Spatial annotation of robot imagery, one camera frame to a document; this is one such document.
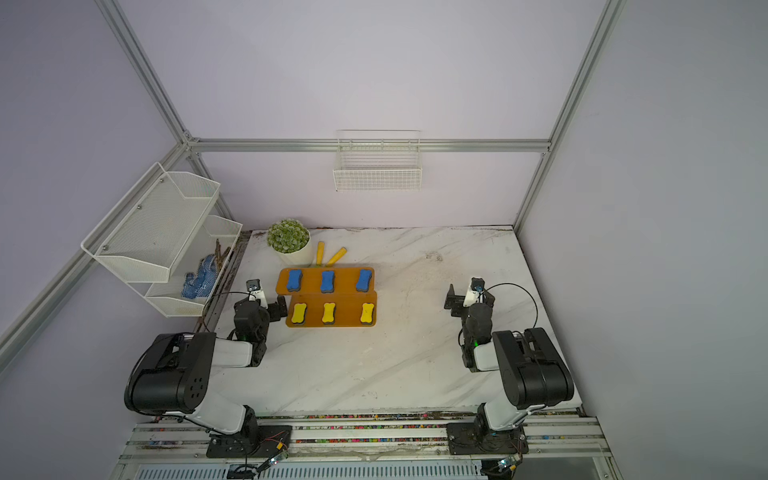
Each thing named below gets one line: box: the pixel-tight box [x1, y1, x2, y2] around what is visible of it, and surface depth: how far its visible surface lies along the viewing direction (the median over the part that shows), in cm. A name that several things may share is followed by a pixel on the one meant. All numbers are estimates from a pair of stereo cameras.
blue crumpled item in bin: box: [182, 254, 217, 299], surface depth 89 cm
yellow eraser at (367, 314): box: [360, 303, 375, 325], surface depth 97 cm
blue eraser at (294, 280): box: [286, 269, 303, 292], surface depth 90 cm
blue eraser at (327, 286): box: [320, 270, 335, 294], surface depth 88 cm
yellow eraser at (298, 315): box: [291, 302, 307, 323], surface depth 95 cm
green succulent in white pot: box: [267, 218, 313, 266], surface depth 101 cm
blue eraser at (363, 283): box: [356, 269, 373, 293], surface depth 90 cm
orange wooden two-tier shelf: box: [276, 267, 377, 328], surface depth 92 cm
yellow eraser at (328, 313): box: [322, 302, 336, 325], surface depth 96 cm
